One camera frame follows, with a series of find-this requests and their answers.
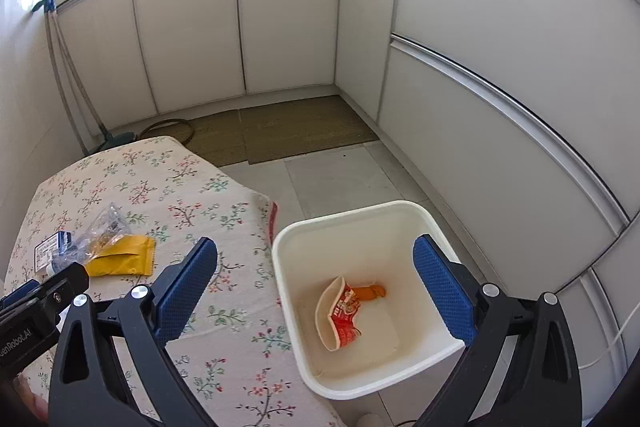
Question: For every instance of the white upper drawer front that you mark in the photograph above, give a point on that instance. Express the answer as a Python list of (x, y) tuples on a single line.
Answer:
[(500, 7)]

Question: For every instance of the crushed clear plastic bottle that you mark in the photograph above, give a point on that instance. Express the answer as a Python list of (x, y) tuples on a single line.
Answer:
[(107, 224)]

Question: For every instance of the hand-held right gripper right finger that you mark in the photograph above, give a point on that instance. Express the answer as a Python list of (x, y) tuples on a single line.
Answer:
[(445, 292)]

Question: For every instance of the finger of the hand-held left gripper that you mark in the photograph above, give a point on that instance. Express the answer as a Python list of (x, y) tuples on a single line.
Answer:
[(67, 279), (17, 293)]

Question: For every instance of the orange food scrap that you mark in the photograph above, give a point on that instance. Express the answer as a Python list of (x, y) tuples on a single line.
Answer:
[(370, 292)]

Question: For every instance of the large brown floor mat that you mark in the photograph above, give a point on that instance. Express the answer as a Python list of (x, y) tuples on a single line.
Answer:
[(305, 127)]

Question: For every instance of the teal mop head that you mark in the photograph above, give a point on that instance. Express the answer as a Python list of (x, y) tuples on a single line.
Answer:
[(120, 139)]

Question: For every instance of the white lower drawer front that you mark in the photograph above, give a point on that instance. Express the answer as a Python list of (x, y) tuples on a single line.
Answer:
[(475, 157)]

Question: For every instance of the blue wall hook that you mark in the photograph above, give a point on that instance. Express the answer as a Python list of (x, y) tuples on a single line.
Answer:
[(46, 1)]

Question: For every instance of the dark blue carton box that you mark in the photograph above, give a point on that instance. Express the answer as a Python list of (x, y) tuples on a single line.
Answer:
[(52, 249)]

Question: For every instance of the yellow packet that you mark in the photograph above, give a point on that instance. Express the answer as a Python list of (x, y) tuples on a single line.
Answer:
[(120, 257)]

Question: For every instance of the crushed red paper cup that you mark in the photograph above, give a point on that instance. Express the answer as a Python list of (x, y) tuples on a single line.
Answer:
[(345, 327)]

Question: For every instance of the small brown floor mat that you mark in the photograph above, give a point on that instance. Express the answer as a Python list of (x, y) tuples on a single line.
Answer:
[(220, 139)]

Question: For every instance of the white plastic bin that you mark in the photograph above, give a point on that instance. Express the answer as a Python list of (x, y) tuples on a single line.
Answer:
[(350, 227)]

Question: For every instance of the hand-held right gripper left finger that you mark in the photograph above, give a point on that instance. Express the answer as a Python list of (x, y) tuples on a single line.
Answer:
[(185, 287)]

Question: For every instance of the floral tablecloth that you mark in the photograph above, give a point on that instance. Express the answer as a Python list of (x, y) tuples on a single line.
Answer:
[(150, 187)]

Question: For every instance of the white drawer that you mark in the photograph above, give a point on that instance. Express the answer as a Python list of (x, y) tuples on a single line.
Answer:
[(500, 7), (475, 157)]

